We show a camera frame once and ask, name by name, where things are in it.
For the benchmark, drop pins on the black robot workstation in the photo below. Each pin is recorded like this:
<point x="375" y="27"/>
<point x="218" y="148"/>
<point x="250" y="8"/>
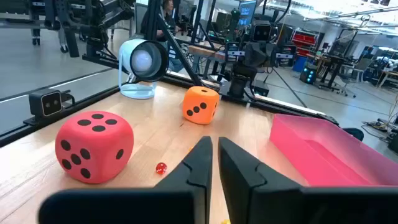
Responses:
<point x="62" y="12"/>

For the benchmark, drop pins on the black desk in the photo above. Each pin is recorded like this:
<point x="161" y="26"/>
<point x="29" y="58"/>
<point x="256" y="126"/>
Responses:
<point x="332" y="60"/>

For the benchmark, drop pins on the large orange foam die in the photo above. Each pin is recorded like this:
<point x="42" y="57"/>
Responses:
<point x="199" y="105"/>

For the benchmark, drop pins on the blue computer monitor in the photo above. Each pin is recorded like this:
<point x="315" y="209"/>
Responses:
<point x="247" y="14"/>

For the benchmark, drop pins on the grey office chair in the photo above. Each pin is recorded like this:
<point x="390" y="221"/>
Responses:
<point x="357" y="67"/>

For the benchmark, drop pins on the small black box camera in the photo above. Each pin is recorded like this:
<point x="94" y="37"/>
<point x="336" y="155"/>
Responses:
<point x="46" y="102"/>

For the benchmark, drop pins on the black frame clamp knob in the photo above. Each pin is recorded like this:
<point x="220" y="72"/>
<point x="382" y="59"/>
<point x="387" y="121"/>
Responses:
<point x="354" y="133"/>

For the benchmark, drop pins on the small red die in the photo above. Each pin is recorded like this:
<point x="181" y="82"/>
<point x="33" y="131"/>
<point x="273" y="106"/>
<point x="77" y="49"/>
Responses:
<point x="161" y="168"/>

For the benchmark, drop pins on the black aluminium table frame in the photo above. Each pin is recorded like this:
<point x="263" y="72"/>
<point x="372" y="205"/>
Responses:
<point x="93" y="100"/>

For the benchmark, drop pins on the wooden workbench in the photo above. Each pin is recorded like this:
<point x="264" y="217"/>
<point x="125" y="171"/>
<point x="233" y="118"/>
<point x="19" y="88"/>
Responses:
<point x="202" y="51"/>

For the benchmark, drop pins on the pink plastic bin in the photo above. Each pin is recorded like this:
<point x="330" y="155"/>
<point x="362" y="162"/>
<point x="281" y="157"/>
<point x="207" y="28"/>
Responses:
<point x="326" y="149"/>

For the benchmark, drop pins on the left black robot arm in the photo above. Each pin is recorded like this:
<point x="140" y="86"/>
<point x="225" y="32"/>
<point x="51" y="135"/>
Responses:
<point x="239" y="85"/>

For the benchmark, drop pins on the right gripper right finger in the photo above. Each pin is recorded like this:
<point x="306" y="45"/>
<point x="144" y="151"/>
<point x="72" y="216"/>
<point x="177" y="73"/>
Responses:
<point x="248" y="193"/>

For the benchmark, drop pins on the small yellow die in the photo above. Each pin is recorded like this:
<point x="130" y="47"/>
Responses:
<point x="225" y="222"/>

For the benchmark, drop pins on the black box with white labels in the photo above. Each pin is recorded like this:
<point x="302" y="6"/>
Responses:
<point x="286" y="56"/>
<point x="235" y="53"/>

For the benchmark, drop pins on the person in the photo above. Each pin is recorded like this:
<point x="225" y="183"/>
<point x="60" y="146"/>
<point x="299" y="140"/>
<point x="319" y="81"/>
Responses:
<point x="167" y="9"/>

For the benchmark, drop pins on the white cylindrical spotlight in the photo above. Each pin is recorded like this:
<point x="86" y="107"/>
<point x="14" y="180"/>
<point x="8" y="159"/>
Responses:
<point x="143" y="62"/>

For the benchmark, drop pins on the black computer with green lights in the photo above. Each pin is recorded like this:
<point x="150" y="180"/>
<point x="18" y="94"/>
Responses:
<point x="308" y="75"/>

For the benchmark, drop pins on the black power supply box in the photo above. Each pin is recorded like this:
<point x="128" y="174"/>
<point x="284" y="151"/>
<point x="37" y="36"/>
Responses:
<point x="261" y="88"/>

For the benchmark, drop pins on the large red foam die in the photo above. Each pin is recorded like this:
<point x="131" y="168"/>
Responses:
<point x="93" y="146"/>

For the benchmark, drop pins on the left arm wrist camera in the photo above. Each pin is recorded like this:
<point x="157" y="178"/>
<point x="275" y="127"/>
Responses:
<point x="261" y="31"/>

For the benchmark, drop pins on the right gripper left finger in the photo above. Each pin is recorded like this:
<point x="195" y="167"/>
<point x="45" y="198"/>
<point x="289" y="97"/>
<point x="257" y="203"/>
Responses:
<point x="192" y="186"/>

